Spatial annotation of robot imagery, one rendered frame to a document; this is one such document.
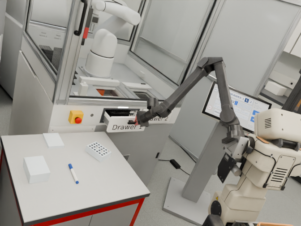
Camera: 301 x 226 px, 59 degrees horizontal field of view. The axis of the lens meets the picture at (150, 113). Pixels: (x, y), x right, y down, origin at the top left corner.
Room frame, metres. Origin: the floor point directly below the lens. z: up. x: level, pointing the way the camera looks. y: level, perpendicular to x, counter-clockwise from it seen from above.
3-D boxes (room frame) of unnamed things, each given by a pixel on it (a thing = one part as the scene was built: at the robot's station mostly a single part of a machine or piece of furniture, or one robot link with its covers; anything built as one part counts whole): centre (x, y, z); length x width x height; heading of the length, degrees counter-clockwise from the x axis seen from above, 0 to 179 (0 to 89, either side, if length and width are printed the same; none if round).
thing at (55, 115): (2.01, 0.48, 0.87); 1.02 x 0.95 x 0.14; 133
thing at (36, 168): (0.96, 0.41, 0.79); 0.13 x 0.09 x 0.05; 44
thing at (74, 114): (1.39, 0.41, 0.88); 0.07 x 0.05 x 0.07; 133
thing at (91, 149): (1.28, 0.20, 0.78); 0.12 x 0.08 x 0.04; 67
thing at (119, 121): (1.56, 0.11, 0.87); 0.29 x 0.02 x 0.11; 133
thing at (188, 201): (2.13, -0.66, 0.51); 0.50 x 0.45 x 1.02; 175
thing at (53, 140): (1.24, 0.46, 0.77); 0.13 x 0.09 x 0.02; 42
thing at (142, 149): (2.02, 0.47, 0.40); 1.03 x 0.95 x 0.80; 133
